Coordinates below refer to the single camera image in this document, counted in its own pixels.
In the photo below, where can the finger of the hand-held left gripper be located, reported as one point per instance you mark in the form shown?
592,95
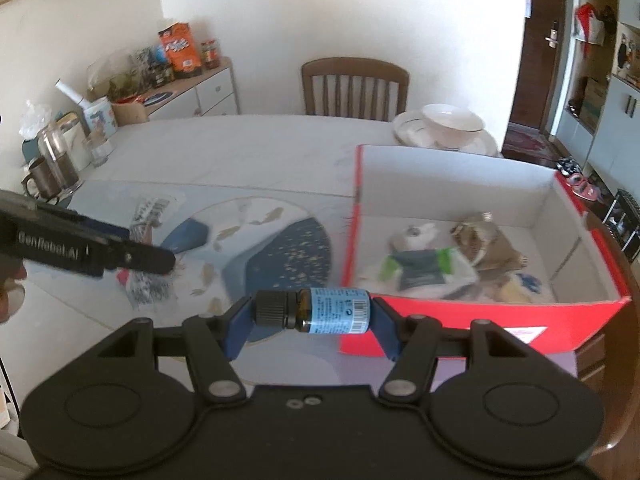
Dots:
107,230
145,259

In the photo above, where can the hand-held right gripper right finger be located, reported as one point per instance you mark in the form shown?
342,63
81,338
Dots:
387,332

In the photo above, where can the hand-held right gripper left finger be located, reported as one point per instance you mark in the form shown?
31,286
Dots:
235,330

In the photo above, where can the brown bottle blue label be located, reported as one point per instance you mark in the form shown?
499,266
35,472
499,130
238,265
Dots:
330,310

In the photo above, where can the white green plastic packet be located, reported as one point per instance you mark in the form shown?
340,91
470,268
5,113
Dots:
420,267

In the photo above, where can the white tissue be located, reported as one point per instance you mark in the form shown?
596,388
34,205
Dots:
420,234

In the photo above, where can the silver foil packet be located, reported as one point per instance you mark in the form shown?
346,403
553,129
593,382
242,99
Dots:
492,245

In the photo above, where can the red cardboard box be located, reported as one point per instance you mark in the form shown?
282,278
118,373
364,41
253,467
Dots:
550,320

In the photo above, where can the white marble desktop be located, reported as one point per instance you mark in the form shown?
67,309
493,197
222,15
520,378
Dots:
250,145

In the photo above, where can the person's left hand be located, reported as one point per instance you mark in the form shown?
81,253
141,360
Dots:
12,300

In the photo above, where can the brown mug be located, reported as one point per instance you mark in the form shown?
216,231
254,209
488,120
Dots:
42,180

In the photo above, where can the drinking glass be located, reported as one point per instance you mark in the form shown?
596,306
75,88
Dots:
97,152

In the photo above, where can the glass pitcher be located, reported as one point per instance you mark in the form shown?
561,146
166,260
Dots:
57,160

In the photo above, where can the teal storage box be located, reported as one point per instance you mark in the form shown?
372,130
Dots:
29,150

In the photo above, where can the white canister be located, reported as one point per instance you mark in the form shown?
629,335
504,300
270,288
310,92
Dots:
75,137

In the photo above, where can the white blue printed container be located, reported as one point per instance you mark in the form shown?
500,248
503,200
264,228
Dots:
100,117

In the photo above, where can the clear plastic bag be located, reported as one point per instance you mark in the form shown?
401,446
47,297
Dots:
35,117

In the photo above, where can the pale yellow packet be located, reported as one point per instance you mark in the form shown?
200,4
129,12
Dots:
512,292

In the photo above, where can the white lint roller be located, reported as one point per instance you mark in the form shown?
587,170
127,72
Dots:
72,94

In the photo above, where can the dark blue round coaster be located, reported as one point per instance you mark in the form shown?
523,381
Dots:
159,97

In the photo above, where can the clear glass container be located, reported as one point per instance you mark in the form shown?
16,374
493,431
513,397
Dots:
107,77

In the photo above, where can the blue printed wrapper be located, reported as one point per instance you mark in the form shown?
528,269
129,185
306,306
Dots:
532,284

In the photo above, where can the white wood-topped cabinet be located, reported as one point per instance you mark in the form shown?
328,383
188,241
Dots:
217,92

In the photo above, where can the orange snack bag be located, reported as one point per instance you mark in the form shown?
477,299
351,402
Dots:
182,50

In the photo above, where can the red-lidded jar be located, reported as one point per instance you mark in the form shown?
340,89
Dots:
210,55

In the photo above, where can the white gold-rimmed plate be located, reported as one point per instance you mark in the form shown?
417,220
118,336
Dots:
407,127

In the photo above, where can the white bowl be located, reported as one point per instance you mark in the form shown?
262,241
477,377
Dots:
450,120

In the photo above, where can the dark red rug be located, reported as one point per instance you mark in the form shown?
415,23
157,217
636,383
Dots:
527,142

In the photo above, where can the pink slipper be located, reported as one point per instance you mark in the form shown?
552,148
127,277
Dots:
584,186

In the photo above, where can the black white slipper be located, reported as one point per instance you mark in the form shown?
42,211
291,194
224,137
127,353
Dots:
567,166

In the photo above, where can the wooden chair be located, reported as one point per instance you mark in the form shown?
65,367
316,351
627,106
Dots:
350,66

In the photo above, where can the grey blue shelf unit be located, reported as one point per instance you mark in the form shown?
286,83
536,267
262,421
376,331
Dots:
620,110

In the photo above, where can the brown door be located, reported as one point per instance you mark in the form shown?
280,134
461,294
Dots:
540,10

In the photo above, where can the red bag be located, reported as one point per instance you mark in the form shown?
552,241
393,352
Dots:
590,25

